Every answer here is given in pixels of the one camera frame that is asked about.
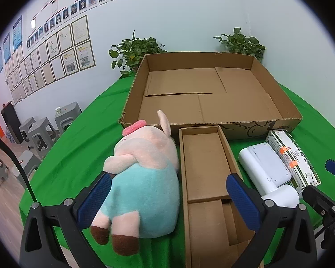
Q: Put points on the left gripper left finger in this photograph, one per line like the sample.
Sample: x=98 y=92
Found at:
x=39 y=244

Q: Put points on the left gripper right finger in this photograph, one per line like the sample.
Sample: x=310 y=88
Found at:
x=296 y=248

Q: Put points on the green white medicine box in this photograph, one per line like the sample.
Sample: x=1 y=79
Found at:
x=293 y=157

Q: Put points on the white handheld fan device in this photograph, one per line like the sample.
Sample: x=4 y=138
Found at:
x=269 y=174

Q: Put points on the narrow cardboard insert box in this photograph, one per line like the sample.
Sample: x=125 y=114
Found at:
x=215 y=234

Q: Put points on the pink pig plush toy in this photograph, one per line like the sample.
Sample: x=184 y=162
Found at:
x=144 y=199

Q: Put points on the green tablecloth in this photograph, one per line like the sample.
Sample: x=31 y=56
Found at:
x=77 y=158

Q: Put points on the large cardboard tray box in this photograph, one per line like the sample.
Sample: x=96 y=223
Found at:
x=234 y=91

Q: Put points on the black cabinet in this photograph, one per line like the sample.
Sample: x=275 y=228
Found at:
x=12 y=122

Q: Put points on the right potted green plant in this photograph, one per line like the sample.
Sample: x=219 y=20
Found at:
x=241 y=44

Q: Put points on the potted green plant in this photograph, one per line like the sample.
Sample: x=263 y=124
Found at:
x=129 y=53
x=241 y=44

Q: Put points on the left potted green plant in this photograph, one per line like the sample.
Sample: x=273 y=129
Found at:
x=129 y=53

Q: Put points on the framed certificates on wall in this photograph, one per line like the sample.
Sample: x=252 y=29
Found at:
x=54 y=51

